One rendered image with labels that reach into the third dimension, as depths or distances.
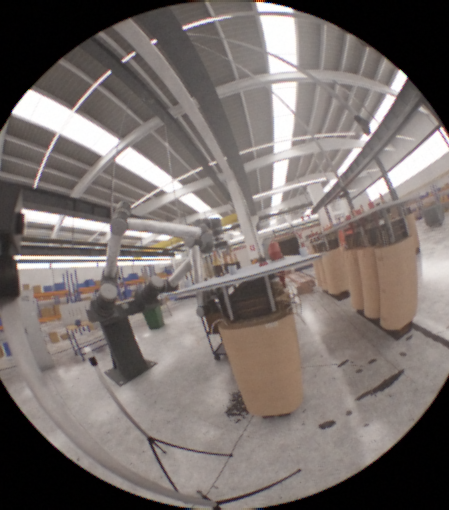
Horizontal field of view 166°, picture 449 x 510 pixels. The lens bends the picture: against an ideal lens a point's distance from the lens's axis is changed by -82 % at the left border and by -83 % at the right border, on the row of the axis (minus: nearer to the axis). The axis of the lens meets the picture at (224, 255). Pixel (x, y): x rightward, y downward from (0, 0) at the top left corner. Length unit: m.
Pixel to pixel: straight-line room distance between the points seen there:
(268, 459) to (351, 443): 0.59
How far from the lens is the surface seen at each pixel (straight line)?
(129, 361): 2.91
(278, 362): 0.99
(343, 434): 1.55
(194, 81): 3.56
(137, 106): 9.67
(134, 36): 6.99
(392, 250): 1.85
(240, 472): 1.49
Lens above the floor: 1.41
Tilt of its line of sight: 5 degrees up
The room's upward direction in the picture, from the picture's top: 15 degrees counter-clockwise
